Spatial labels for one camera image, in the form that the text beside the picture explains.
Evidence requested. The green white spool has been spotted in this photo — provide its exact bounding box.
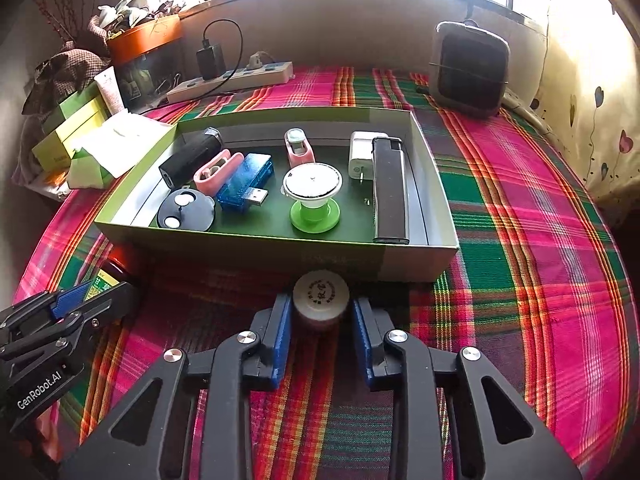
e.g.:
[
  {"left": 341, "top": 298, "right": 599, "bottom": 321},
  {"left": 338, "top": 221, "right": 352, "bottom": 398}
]
[{"left": 281, "top": 162, "right": 343, "bottom": 234}]

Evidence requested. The green cardboard tray box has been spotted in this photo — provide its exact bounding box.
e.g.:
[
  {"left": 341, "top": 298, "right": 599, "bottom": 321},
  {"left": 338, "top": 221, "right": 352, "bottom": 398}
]
[{"left": 96, "top": 107, "right": 460, "bottom": 282}]

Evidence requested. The black round disc gadget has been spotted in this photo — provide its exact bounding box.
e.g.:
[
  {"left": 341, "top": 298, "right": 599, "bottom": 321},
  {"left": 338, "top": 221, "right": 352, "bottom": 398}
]
[{"left": 156, "top": 188, "right": 215, "bottom": 232}]

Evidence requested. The pink clip small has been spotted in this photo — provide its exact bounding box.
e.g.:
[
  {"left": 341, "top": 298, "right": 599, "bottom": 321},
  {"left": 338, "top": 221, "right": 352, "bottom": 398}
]
[{"left": 193, "top": 148, "right": 244, "bottom": 196}]

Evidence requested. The black charger with cable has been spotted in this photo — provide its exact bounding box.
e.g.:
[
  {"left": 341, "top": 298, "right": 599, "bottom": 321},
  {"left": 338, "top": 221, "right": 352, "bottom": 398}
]
[{"left": 196, "top": 18, "right": 244, "bottom": 99}]

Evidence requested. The black rectangular device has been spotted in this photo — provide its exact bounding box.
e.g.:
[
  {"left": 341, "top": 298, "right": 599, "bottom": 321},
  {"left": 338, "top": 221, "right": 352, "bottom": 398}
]
[{"left": 158, "top": 127, "right": 224, "bottom": 191}]

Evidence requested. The brown fabric bow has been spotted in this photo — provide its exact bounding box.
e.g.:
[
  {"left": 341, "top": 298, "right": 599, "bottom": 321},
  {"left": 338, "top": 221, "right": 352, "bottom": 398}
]
[{"left": 22, "top": 49, "right": 108, "bottom": 116}]

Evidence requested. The yellow green boxes stack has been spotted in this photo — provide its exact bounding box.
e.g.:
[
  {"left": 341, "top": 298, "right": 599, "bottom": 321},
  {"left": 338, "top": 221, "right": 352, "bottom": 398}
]
[{"left": 32, "top": 82, "right": 110, "bottom": 172}]

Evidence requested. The light green paper bag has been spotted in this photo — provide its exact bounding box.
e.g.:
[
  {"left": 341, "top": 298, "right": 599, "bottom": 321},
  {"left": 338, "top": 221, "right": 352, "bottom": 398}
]
[{"left": 66, "top": 148, "right": 114, "bottom": 190}]

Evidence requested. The grey desk fan heater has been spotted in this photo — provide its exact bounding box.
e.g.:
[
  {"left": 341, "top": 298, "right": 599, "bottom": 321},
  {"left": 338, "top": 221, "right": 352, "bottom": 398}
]
[{"left": 428, "top": 21, "right": 511, "bottom": 118}]

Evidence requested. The brown bottle red cap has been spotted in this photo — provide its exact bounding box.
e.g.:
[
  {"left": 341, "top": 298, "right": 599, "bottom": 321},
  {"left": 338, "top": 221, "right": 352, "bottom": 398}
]
[{"left": 84, "top": 252, "right": 130, "bottom": 301}]

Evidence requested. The heart pattern curtain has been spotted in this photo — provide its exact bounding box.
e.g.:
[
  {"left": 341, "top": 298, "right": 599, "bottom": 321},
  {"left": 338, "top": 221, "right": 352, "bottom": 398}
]
[{"left": 510, "top": 0, "right": 639, "bottom": 223}]

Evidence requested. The plaid table cloth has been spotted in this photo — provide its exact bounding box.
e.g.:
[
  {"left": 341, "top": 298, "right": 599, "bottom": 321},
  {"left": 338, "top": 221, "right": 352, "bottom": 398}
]
[{"left": 12, "top": 65, "right": 634, "bottom": 480}]

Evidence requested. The blue usb dongle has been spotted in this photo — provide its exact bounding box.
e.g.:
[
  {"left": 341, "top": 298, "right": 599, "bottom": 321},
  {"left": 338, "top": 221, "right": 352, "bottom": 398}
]
[{"left": 215, "top": 153, "right": 273, "bottom": 214}]

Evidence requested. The white round small container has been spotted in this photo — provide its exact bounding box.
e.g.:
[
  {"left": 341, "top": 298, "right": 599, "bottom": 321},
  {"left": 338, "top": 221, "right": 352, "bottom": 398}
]
[{"left": 292, "top": 270, "right": 350, "bottom": 330}]

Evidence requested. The white paper sheet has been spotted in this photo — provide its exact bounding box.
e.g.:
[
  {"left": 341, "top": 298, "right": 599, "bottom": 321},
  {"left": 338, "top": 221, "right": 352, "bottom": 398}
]
[{"left": 78, "top": 112, "right": 171, "bottom": 178}]

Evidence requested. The pink clip mint button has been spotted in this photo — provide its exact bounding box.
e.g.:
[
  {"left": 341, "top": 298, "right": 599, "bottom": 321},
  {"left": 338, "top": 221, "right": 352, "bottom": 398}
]
[{"left": 284, "top": 128, "right": 316, "bottom": 168}]

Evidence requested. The white power strip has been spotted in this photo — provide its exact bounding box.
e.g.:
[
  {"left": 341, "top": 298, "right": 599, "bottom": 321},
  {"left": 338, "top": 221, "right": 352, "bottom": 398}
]
[{"left": 166, "top": 62, "right": 294, "bottom": 103}]

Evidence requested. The orange black planter box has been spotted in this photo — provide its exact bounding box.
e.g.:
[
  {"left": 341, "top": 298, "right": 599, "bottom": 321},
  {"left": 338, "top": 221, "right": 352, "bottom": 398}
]
[{"left": 106, "top": 14, "right": 184, "bottom": 112}]

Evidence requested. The white power adapter plug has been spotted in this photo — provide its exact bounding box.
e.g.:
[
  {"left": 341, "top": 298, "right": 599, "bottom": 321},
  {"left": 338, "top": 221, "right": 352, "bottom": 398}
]
[{"left": 348, "top": 131, "right": 387, "bottom": 181}]

